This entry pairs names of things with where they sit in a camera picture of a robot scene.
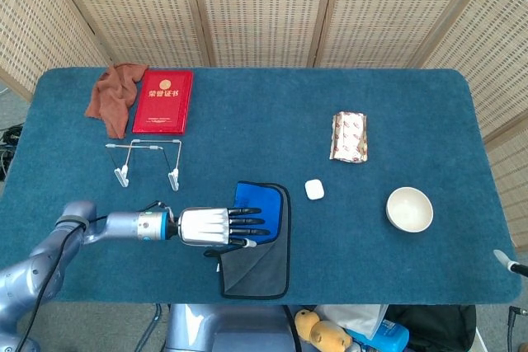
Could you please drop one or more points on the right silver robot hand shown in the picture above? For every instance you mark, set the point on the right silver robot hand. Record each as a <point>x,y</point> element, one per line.
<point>505,261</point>

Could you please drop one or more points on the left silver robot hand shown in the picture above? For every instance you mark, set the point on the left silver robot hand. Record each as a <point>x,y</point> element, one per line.
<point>204,226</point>

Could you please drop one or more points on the grey and blue cloth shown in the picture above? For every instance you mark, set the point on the grey and blue cloth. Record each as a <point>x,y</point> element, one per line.
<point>264,269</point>

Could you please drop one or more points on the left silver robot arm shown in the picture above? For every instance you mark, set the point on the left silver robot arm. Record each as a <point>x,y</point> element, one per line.
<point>123,224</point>

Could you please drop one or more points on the silver blue robot base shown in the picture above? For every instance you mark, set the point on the silver blue robot base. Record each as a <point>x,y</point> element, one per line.
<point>231,327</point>

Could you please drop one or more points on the black fabric bag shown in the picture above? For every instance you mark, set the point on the black fabric bag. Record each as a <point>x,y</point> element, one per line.
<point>437,325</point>

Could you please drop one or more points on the white round bowl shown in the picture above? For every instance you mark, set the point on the white round bowl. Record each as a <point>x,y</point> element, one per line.
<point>409,209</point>

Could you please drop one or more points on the blue carpet table mat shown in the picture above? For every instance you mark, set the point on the blue carpet table mat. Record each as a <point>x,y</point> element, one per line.
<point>264,129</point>

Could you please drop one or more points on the white earbuds case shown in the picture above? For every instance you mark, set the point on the white earbuds case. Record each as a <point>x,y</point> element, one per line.
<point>314,190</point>

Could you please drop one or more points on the red certificate book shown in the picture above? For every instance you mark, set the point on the red certificate book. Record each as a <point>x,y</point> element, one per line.
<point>165,100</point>

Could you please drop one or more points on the blue plastic bottle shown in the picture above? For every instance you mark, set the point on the blue plastic bottle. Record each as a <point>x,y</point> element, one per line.
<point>389,333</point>

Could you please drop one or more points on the yellow plush toy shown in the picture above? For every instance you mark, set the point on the yellow plush toy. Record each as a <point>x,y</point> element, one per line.
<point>317,331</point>

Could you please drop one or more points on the brown crumpled cloth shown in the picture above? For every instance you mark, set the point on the brown crumpled cloth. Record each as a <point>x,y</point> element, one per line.
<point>113,100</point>

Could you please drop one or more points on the white plastic bag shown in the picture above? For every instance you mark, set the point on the white plastic bag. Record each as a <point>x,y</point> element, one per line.
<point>354,317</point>

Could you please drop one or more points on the gold foil snack packet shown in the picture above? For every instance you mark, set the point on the gold foil snack packet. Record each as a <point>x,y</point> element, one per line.
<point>348,137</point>

